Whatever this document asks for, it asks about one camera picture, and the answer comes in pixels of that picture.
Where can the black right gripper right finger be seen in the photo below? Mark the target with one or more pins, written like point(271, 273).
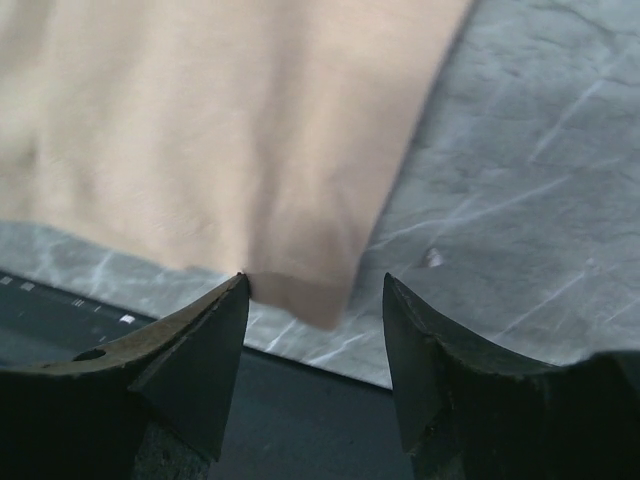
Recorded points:
point(468, 408)

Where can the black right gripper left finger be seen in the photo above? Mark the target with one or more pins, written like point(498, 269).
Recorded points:
point(91, 391)

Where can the beige t shirt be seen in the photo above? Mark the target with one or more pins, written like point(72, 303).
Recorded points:
point(261, 137)

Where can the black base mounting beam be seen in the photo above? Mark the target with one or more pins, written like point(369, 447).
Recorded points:
point(290, 421)

